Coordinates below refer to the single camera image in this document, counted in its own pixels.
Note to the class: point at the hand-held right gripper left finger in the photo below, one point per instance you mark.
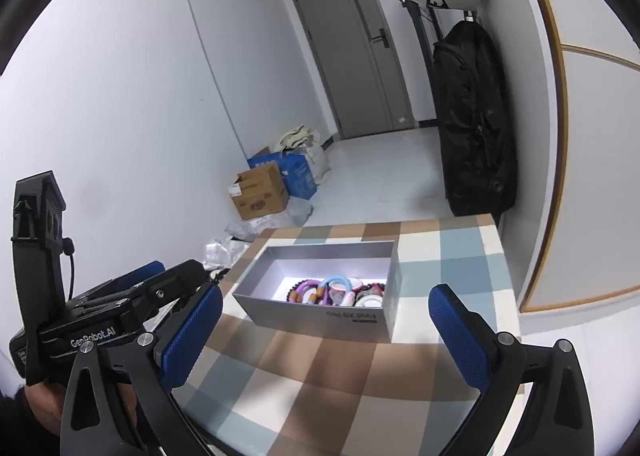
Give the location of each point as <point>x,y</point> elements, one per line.
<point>192,331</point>

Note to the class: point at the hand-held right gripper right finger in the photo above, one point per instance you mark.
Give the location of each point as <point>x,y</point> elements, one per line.
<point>460,336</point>

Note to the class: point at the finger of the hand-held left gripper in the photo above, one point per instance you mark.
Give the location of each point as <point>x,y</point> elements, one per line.
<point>175,281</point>
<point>142,272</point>

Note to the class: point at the white red-rimmed bangle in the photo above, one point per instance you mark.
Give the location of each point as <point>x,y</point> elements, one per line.
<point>369,302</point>
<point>352,284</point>

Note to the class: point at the grey cardboard box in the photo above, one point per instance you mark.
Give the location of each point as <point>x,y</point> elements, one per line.
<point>310,321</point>

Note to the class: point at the person's left hand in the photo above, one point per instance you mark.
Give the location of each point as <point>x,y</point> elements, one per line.
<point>42,408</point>

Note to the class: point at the crumpled plastic bag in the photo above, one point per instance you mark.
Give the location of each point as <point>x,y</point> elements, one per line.
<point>225,253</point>

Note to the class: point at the checked tablecloth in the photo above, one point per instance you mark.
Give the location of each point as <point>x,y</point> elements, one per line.
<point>300,376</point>

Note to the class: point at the brown cardboard box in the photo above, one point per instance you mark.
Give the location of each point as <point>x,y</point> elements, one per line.
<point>260,196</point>

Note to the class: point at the clear plastic wrapping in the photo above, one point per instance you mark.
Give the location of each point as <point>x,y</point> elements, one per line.
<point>280,221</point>

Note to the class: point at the blue cardboard box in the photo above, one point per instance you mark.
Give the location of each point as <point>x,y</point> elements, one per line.
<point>300,175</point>

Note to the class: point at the white sack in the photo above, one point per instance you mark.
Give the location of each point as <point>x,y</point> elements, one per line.
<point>312,150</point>

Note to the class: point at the white wood-trimmed panel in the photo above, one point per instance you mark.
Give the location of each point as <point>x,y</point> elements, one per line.
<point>590,175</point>

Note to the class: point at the large black bag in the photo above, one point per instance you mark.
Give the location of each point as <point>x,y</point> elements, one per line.
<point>475,125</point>

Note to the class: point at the grey door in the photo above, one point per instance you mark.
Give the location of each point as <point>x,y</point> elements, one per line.
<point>360,55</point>

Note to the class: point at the black metal rack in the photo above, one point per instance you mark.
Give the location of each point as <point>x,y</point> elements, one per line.
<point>425,25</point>

